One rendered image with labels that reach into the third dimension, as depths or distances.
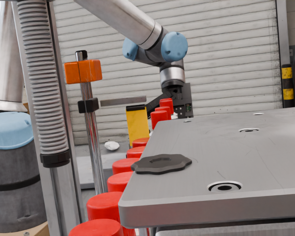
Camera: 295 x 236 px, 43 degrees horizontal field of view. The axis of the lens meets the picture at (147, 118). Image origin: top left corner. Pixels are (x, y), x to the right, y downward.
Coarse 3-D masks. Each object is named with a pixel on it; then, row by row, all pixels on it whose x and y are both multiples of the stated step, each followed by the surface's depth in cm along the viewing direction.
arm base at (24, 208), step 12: (36, 180) 81; (0, 192) 78; (12, 192) 78; (24, 192) 79; (36, 192) 81; (0, 204) 78; (12, 204) 78; (24, 204) 80; (36, 204) 80; (0, 216) 78; (12, 216) 78; (24, 216) 79; (36, 216) 80; (0, 228) 78; (12, 228) 78; (24, 228) 78
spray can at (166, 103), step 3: (159, 102) 94; (162, 102) 93; (165, 102) 93; (168, 102) 93; (171, 102) 93; (162, 105) 93; (165, 105) 93; (168, 105) 93; (171, 105) 93; (171, 108) 93; (171, 111) 93; (171, 114) 94; (171, 117) 93; (174, 117) 93; (177, 117) 95
